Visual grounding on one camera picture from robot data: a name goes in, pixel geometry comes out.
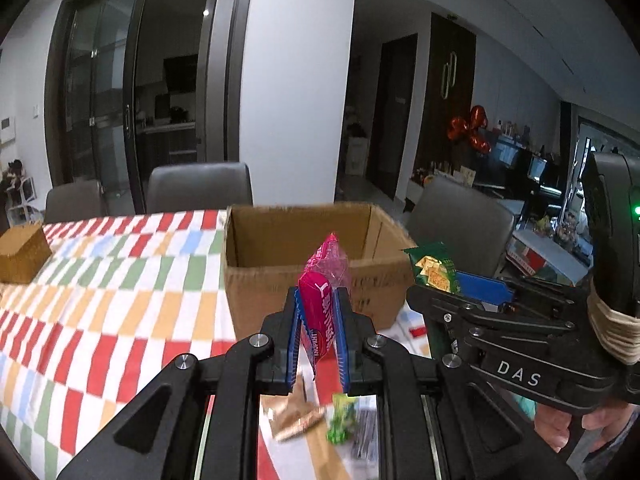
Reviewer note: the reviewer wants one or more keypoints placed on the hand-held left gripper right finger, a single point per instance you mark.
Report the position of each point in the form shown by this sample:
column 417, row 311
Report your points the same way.
column 342, row 350

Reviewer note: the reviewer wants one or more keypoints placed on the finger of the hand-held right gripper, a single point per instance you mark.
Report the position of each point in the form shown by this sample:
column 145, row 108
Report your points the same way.
column 482, row 287
column 440, row 320

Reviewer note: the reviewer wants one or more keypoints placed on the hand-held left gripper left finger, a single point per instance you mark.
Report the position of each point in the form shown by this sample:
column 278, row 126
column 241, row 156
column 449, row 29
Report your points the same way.
column 294, row 350

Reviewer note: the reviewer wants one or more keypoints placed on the pink snack packet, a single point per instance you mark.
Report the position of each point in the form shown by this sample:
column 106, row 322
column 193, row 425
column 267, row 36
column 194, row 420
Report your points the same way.
column 320, row 305

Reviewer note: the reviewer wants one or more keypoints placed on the cardboard box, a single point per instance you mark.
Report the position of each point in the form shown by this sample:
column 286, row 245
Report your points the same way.
column 260, row 280

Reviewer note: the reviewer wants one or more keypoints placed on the person's right hand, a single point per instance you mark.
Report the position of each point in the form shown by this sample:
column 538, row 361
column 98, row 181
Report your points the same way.
column 550, row 427

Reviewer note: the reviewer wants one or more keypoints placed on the white red green carton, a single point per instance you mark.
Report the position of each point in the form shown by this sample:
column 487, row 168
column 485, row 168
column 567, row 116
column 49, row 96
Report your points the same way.
column 530, row 260

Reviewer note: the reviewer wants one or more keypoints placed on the brown snack packet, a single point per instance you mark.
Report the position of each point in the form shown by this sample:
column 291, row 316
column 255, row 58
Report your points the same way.
column 297, row 415

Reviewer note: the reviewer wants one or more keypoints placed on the grey chair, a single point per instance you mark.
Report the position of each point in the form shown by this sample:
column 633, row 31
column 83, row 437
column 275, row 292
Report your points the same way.
column 72, row 202
column 465, row 220
column 200, row 187

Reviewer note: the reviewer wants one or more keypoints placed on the small green snack packet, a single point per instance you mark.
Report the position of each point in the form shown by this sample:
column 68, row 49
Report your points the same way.
column 342, row 420

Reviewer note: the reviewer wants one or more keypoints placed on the black sideboard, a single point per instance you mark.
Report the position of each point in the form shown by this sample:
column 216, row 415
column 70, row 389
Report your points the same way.
column 525, row 170

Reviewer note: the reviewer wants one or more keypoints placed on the red foil balloons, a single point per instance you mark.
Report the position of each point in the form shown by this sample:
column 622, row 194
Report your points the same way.
column 470, row 127

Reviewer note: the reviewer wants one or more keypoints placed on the white floor box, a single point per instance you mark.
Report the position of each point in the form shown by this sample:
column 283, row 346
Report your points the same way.
column 357, row 155

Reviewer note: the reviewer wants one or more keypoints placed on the dark wooden door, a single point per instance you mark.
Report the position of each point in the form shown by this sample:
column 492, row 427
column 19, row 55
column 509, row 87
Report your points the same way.
column 392, row 115

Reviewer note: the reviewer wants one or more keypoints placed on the dark wardrobe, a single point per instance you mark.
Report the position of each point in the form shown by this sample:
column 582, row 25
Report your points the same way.
column 450, row 95

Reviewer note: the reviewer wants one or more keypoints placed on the grey refrigerator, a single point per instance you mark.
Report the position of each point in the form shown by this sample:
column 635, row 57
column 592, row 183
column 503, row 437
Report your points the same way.
column 217, row 85

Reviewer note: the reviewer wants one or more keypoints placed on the brown woven box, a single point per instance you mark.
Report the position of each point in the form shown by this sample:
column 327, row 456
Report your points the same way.
column 22, row 255

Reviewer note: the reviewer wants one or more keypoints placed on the black range hood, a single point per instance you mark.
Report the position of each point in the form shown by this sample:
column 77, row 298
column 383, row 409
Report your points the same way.
column 180, row 75

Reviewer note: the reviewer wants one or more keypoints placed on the white shelf with toy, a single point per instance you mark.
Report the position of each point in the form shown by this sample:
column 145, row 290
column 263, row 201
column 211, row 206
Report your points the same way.
column 17, row 200

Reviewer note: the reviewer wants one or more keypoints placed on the glass sliding door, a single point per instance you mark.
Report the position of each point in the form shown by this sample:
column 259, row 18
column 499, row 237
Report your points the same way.
column 95, row 95

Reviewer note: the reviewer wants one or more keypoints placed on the white wall panel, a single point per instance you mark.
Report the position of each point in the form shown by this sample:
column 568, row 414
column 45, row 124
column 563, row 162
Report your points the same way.
column 6, row 130

